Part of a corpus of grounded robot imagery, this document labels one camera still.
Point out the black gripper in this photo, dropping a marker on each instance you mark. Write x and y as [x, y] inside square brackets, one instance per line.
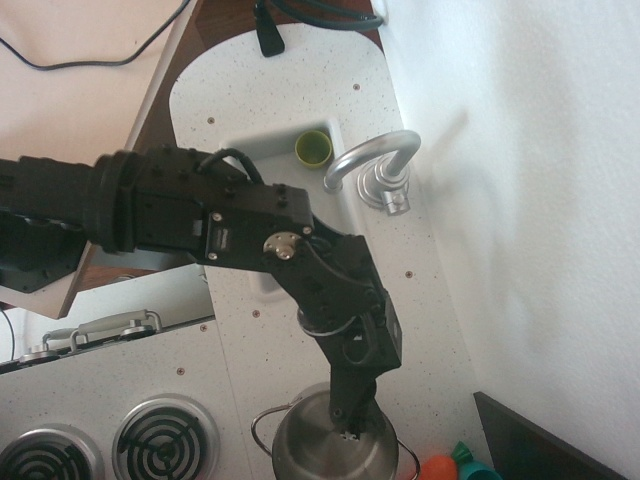
[368, 347]

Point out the stainless steel pot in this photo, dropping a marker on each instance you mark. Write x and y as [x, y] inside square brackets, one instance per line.
[306, 444]

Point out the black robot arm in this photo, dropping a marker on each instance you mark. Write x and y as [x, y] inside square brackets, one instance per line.
[217, 210]

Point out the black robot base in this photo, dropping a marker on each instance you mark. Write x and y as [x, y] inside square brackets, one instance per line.
[38, 252]

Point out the orange toy carrot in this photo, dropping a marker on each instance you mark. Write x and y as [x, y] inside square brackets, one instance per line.
[438, 467]

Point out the teal plastic toy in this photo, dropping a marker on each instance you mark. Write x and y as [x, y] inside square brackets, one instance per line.
[468, 468]

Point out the dark wooden board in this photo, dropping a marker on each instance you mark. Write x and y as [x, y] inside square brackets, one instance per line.
[520, 449]

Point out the right black stove burner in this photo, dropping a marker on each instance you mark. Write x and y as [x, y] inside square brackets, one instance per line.
[166, 437]

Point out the black stove burner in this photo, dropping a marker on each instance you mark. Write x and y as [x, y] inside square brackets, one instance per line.
[52, 452]
[166, 437]

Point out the silver toy faucet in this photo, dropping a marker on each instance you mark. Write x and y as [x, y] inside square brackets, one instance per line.
[383, 172]

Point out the white toy sink basin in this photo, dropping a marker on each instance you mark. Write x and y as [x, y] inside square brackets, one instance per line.
[273, 153]

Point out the green plastic cup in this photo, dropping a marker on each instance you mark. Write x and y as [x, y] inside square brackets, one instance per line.
[313, 149]

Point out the left black stove burner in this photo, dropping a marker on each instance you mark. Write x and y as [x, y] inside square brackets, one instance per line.
[52, 452]

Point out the grey oven handle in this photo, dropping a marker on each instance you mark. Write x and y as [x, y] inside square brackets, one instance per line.
[130, 325]

